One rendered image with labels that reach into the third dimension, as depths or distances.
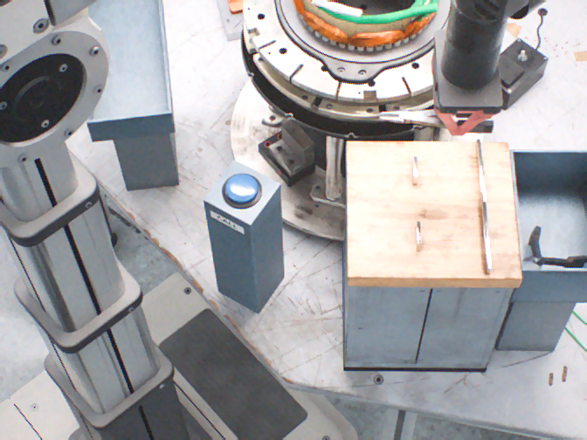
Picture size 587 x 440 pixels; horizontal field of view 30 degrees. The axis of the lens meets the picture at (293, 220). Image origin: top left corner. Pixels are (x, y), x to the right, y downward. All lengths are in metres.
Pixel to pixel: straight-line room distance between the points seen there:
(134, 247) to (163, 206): 0.88
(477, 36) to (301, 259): 0.61
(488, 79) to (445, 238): 0.23
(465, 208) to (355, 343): 0.25
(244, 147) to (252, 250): 0.32
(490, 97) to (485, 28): 0.10
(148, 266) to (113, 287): 1.10
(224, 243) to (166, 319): 0.74
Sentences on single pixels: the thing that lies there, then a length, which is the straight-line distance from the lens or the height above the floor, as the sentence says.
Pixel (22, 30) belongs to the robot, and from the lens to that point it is 0.60.
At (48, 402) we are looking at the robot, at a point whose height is 0.26.
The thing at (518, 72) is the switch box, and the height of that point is 0.84.
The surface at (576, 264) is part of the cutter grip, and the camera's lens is 1.37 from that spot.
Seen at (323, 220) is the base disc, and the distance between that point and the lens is 1.60.
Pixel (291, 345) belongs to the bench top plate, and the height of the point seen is 0.78.
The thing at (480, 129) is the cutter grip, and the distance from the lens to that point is 1.24.
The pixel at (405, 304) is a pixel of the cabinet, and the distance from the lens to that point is 1.33.
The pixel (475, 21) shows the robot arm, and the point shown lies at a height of 1.38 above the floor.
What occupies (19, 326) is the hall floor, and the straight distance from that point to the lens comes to 2.49.
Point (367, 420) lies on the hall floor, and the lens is 2.33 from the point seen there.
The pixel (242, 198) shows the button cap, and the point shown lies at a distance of 1.34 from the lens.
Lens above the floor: 2.18
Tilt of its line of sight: 60 degrees down
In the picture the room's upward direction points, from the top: 1 degrees counter-clockwise
